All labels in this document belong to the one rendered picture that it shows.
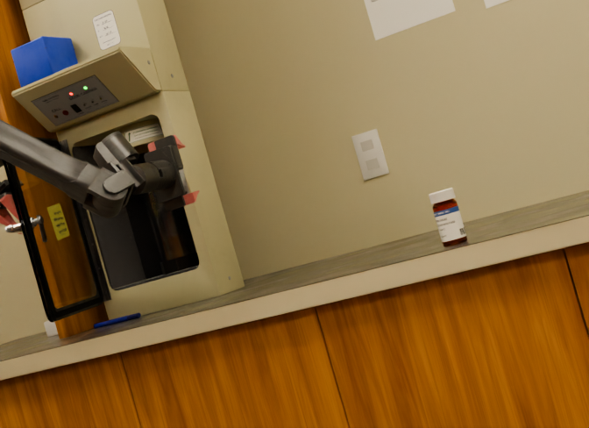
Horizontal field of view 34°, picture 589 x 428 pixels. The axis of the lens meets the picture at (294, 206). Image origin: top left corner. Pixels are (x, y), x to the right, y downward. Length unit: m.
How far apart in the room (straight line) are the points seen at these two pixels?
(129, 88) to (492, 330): 0.98
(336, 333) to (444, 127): 0.78
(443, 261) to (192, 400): 0.60
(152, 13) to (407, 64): 0.62
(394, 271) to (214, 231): 0.66
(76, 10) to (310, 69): 0.60
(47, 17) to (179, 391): 0.95
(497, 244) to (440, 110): 0.82
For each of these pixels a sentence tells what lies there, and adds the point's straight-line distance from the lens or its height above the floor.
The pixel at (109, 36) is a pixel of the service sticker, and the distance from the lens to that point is 2.23.
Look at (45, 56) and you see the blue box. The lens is 2.20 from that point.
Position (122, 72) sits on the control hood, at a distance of 2.11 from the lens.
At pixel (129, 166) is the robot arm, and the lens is 1.81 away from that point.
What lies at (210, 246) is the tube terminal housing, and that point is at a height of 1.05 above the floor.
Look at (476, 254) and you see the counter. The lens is 1.55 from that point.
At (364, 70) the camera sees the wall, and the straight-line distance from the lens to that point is 2.38.
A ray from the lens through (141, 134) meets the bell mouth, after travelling 2.21.
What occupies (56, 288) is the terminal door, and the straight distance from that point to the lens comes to 2.06.
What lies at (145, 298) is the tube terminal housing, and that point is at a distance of 2.23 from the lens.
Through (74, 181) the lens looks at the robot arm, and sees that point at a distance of 1.77.
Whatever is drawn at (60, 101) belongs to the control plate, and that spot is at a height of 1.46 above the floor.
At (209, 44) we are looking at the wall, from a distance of 2.58.
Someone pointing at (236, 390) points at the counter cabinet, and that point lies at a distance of 1.82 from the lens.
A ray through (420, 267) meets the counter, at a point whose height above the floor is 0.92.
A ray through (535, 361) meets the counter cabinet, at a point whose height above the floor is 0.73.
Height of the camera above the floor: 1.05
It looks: 1 degrees up
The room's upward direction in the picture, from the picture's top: 16 degrees counter-clockwise
